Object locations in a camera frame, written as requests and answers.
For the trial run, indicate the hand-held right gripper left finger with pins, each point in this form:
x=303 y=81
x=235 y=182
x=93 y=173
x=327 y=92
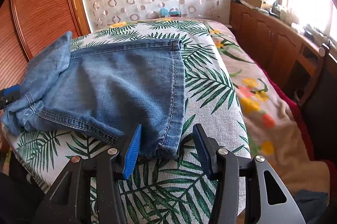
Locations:
x=131 y=153

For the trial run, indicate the blue denim pants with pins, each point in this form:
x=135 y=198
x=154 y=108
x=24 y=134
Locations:
x=110 y=87

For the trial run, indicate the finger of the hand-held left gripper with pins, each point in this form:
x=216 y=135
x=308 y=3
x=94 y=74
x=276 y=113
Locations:
x=11 y=90

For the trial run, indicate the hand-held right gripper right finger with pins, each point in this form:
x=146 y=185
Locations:
x=202 y=154

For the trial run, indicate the floral blanket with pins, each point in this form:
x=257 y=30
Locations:
x=263 y=97

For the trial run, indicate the wooden cabinet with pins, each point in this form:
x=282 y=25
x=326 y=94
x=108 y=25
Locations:
x=266 y=32

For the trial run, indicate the wooden chair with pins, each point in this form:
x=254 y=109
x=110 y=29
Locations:
x=313 y=76

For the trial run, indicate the blue denim cloth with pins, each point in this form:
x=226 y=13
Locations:
x=310 y=200

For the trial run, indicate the cardboard box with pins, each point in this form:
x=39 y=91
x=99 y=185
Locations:
x=254 y=0

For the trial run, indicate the dark cloth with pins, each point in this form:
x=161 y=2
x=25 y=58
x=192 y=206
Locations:
x=321 y=121

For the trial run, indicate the wooden slatted wardrobe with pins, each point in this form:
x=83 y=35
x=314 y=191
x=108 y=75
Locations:
x=39 y=3

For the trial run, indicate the teal plush toy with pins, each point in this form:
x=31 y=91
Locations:
x=164 y=11

